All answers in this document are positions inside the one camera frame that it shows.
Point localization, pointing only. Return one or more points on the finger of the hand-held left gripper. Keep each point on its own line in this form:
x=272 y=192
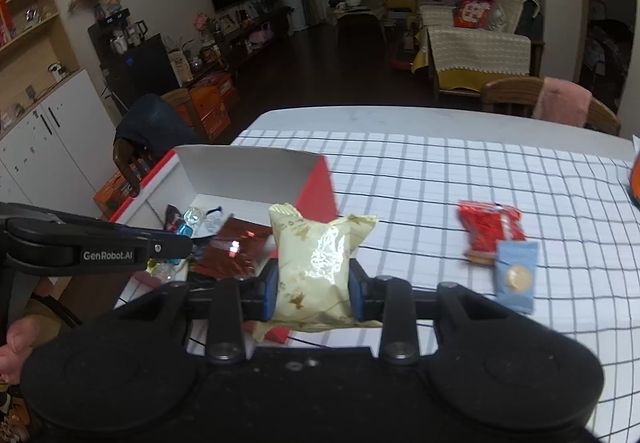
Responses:
x=170 y=247

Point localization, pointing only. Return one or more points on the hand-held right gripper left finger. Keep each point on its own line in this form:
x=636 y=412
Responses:
x=270 y=290

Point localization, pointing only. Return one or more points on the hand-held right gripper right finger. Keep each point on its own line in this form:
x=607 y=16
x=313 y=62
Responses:
x=356 y=293

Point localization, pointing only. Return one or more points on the clear candy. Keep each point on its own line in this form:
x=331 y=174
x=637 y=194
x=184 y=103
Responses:
x=165 y=269
x=202 y=222

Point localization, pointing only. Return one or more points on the dark brown snack packet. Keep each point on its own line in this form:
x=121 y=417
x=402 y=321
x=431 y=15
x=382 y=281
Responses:
x=175 y=219

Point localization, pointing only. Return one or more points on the cream foil snack packet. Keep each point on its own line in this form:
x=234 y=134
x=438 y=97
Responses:
x=312 y=268

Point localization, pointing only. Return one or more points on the copper foil snack packet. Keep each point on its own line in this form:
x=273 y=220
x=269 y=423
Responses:
x=235 y=248

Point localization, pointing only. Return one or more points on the red cardboard box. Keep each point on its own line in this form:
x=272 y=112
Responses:
x=250 y=173

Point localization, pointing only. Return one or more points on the person's left hand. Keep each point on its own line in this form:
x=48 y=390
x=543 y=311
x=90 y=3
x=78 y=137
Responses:
x=27 y=333

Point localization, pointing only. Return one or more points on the small orange carton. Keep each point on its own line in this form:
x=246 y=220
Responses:
x=115 y=195

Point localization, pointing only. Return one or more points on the white cabinet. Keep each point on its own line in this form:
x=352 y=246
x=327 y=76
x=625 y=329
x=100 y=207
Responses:
x=55 y=143

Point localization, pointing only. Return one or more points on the dark jacket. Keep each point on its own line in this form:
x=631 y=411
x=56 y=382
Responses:
x=155 y=123

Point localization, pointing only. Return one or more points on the red snack packet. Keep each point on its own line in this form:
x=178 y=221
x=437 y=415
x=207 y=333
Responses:
x=492 y=233

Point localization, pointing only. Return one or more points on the light blue snack packet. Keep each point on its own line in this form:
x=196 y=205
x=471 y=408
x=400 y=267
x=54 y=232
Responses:
x=517 y=275

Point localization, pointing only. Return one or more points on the black checked white tablecloth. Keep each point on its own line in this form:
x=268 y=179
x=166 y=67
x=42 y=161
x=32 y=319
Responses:
x=475 y=173

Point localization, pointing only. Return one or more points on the black appliance cabinet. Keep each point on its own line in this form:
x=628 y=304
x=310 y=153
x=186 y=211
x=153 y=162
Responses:
x=145 y=68

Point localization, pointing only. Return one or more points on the dark television console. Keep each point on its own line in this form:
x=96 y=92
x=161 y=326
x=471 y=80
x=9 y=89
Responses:
x=250 y=35

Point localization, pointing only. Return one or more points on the wooden chair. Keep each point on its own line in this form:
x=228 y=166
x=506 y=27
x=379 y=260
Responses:
x=510 y=95

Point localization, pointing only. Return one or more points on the sofa with cream cover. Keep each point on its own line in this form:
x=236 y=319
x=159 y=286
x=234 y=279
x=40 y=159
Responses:
x=480 y=48

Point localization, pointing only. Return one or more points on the coffee table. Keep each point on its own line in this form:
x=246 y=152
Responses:
x=355 y=13

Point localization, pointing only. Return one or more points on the pink towel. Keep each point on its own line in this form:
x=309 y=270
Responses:
x=562 y=100

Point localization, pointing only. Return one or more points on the orange tissue box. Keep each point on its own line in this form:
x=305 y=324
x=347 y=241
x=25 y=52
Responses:
x=635 y=183

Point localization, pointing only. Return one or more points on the red cushion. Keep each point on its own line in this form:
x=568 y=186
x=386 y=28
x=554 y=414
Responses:
x=472 y=13

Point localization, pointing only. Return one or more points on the wooden wall shelf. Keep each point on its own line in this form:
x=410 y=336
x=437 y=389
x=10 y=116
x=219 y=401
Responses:
x=25 y=23

